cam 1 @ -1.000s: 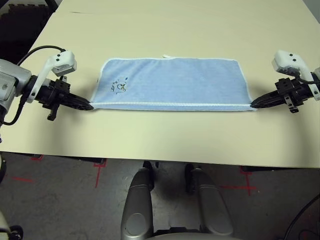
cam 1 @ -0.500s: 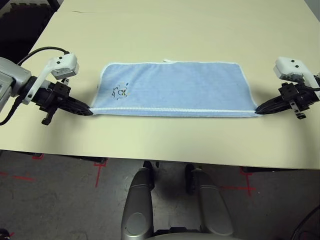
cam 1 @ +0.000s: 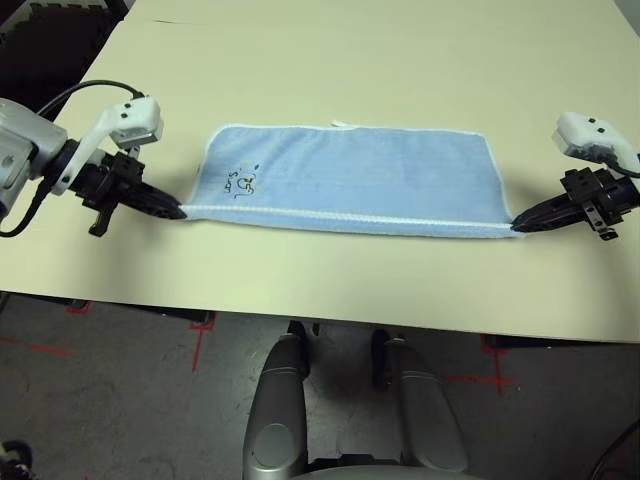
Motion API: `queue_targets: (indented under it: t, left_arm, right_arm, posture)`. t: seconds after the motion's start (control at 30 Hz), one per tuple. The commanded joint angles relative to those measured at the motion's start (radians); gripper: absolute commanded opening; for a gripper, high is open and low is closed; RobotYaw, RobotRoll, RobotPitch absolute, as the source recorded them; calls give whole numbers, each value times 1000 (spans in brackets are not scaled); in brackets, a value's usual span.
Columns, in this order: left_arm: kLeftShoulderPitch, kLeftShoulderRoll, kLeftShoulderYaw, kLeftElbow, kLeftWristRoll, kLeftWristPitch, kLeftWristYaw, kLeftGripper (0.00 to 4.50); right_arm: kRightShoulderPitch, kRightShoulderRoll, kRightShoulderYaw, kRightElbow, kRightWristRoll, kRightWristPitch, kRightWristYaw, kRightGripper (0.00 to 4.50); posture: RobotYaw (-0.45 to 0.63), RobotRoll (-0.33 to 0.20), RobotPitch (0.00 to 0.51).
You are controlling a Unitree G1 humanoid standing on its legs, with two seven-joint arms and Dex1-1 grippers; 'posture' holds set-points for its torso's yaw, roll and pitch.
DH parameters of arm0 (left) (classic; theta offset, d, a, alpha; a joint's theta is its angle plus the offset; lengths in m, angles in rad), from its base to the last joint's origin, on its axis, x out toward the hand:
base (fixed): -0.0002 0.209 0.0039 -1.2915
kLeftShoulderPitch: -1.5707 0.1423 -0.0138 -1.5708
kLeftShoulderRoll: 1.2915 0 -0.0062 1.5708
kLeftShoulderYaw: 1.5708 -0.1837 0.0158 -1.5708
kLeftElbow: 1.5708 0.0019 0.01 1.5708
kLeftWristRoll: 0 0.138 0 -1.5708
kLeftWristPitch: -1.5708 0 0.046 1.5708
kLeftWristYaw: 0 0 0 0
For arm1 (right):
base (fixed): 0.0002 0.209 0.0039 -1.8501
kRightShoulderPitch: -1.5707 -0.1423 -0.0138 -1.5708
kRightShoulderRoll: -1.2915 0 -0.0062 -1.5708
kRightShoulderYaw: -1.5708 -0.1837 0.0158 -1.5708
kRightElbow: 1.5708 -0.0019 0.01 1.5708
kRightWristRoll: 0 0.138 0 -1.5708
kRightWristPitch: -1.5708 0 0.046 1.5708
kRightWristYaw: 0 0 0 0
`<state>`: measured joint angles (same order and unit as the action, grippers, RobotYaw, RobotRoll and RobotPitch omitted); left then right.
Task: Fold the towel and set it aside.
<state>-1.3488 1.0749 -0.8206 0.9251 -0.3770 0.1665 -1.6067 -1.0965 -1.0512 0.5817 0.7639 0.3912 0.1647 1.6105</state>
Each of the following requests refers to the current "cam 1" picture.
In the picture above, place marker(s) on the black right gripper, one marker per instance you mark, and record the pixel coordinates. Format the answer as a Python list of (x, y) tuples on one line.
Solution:
[(607, 200)]

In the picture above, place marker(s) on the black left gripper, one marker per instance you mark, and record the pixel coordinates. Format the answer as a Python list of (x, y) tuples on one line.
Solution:
[(107, 182)]

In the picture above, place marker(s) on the light blue towel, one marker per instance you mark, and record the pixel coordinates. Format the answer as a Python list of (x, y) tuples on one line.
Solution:
[(350, 170)]

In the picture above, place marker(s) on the black table foot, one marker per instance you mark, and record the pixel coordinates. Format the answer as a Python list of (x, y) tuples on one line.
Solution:
[(78, 304), (200, 317)]

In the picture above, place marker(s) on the black foam floor mat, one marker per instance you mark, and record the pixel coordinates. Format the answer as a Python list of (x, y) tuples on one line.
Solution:
[(50, 50)]

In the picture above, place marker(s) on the grey robot left leg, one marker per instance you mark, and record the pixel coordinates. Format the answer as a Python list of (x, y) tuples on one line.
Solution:
[(275, 400)]

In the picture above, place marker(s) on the grey robot leg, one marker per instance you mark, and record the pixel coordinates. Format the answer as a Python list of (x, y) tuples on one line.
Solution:
[(425, 410), (275, 400)]

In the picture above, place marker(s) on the grey robot right leg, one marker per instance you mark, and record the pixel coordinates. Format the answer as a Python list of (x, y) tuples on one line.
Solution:
[(425, 410)]

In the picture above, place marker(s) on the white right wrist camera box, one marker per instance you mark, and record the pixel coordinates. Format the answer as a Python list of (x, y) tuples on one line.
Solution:
[(580, 130)]

